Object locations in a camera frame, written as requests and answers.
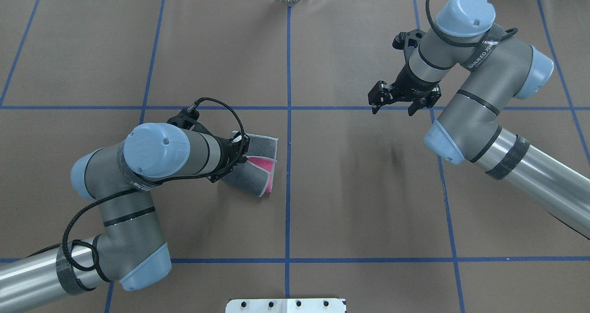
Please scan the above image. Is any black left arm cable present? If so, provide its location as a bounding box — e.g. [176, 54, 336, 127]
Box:
[62, 97, 248, 272]

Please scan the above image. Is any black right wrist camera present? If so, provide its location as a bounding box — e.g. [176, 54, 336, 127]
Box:
[392, 29, 425, 61]

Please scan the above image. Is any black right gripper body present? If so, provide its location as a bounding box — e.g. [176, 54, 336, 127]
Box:
[390, 64, 441, 106]

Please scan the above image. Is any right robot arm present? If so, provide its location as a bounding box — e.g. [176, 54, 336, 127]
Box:
[367, 0, 590, 237]

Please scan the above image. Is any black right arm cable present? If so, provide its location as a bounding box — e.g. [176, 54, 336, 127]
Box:
[425, 0, 519, 48]

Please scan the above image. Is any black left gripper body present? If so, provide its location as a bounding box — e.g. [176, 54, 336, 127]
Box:
[208, 136, 246, 183]

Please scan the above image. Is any pink and grey towel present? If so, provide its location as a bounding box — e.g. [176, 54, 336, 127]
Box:
[221, 133, 278, 197]

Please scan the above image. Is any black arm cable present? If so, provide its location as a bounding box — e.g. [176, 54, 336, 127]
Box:
[62, 97, 248, 272]
[425, 0, 519, 48]

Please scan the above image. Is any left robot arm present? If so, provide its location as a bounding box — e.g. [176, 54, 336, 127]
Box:
[1, 123, 250, 313]

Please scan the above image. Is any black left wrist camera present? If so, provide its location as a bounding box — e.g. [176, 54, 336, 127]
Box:
[166, 107, 204, 132]

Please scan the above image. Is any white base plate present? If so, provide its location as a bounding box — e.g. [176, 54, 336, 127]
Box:
[225, 298, 348, 313]

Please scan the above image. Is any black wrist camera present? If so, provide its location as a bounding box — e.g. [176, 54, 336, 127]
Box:
[166, 107, 204, 132]
[392, 29, 425, 61]

